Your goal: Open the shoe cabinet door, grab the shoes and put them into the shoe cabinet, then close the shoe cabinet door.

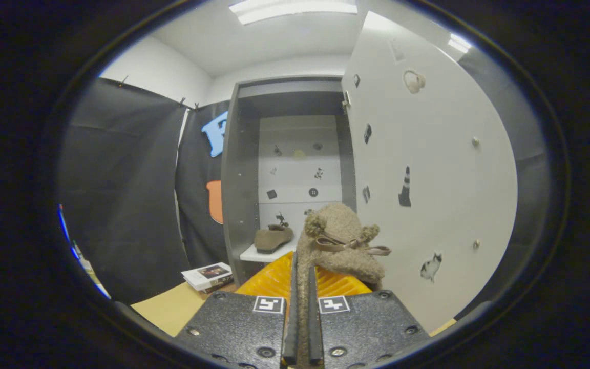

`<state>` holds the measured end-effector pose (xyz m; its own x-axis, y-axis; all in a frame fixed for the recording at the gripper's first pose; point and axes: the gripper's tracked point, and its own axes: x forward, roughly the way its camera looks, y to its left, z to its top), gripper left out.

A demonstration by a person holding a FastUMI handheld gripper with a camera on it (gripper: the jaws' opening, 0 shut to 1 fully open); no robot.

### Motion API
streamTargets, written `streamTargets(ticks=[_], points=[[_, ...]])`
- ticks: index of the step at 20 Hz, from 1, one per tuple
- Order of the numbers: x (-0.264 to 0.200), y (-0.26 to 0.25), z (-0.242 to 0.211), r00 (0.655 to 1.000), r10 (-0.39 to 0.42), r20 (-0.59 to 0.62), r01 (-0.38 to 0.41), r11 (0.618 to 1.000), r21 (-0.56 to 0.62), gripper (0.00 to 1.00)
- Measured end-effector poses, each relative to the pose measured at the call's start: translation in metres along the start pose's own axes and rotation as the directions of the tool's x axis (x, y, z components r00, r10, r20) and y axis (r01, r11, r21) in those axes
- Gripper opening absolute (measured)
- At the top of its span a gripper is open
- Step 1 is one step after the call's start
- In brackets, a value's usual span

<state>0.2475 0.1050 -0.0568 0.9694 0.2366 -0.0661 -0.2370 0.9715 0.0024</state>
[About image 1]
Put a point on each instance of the black backdrop cloth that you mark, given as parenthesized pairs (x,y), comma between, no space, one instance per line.
(121,179)

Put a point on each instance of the grey shoe cabinet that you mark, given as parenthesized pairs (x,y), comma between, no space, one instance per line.
(233,205)

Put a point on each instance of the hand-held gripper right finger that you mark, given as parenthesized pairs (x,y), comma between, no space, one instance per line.
(366,328)

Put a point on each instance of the white book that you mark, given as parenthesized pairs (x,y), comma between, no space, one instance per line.
(205,274)

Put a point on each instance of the large ceiling light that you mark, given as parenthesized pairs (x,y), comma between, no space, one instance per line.
(295,7)

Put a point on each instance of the small ceiling light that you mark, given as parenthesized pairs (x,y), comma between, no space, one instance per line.
(459,43)

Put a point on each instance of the beige shoe cabinet door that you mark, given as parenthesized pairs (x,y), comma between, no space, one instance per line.
(454,179)

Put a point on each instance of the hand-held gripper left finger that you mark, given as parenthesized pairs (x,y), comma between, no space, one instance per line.
(233,328)

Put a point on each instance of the brown fuzzy shoe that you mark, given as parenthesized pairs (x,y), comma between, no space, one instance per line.
(341,225)
(273,239)

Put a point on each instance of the brown book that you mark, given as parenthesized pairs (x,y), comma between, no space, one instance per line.
(220,284)

